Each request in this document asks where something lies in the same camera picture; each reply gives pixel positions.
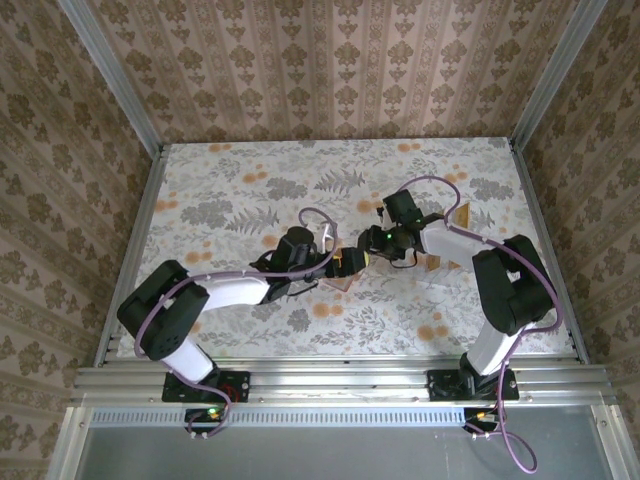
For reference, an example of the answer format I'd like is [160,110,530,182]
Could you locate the wooden card stand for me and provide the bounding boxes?
[427,201,474,274]

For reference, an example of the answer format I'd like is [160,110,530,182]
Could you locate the left control board green light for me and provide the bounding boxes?
[184,407,231,434]

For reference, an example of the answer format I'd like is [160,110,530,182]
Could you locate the grey metal panel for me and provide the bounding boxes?
[47,405,631,480]

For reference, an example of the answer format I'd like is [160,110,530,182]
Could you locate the aluminium mounting rail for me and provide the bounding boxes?
[69,357,616,407]

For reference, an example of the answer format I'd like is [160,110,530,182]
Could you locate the aluminium table side rail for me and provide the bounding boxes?
[507,137,591,364]
[94,144,169,362]

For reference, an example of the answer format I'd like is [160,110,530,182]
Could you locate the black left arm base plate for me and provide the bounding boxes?
[162,370,251,404]

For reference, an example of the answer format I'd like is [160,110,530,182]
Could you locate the grey slotted cable duct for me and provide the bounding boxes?
[89,405,469,429]

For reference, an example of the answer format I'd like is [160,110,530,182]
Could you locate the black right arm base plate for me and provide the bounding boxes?
[427,368,520,403]

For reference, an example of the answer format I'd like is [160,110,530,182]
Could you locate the aluminium frame post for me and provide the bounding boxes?
[509,0,609,146]
[54,0,166,151]

